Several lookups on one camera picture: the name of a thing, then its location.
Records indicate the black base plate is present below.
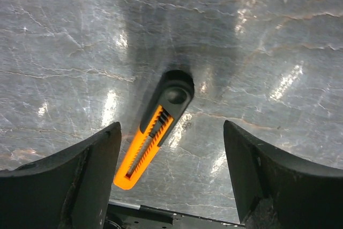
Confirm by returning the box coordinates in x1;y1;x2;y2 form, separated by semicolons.
103;200;245;229

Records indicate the orange utility knife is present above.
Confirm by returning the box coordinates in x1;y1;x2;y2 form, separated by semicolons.
113;70;195;190

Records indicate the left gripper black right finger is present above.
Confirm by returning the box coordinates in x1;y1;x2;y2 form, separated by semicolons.
223;121;342;228

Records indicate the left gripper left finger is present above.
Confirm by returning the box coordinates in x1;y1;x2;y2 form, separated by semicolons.
1;122;122;228

